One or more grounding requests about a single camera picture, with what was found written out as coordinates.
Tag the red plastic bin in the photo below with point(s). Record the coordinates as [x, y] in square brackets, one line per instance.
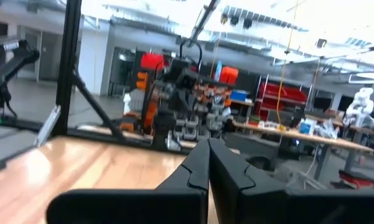
[152, 61]

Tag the long wooden workbench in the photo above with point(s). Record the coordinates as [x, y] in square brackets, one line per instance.
[314, 138]

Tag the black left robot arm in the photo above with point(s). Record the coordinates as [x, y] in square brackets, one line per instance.
[165, 118]

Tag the red floor cart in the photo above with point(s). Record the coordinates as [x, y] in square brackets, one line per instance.
[359, 182]

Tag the red storage rack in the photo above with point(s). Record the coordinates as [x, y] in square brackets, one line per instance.
[283, 96]

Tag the black device with green light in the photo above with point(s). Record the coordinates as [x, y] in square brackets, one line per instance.
[3, 77]

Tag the blue storage box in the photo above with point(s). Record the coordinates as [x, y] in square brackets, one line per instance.
[238, 95]

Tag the clear plastic bin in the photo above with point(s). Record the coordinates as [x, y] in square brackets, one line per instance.
[302, 179]

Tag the white robot figure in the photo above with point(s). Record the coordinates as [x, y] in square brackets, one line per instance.
[359, 107]

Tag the silver aluminium rail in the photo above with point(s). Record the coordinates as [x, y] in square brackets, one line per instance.
[48, 126]

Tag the black parts shelf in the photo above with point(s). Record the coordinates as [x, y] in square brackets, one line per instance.
[217, 102]

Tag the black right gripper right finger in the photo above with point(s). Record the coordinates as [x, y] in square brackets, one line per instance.
[233, 177]

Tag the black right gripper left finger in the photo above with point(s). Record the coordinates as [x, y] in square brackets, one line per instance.
[193, 174]

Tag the orange plastic bin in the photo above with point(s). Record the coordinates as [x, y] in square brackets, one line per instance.
[229, 75]

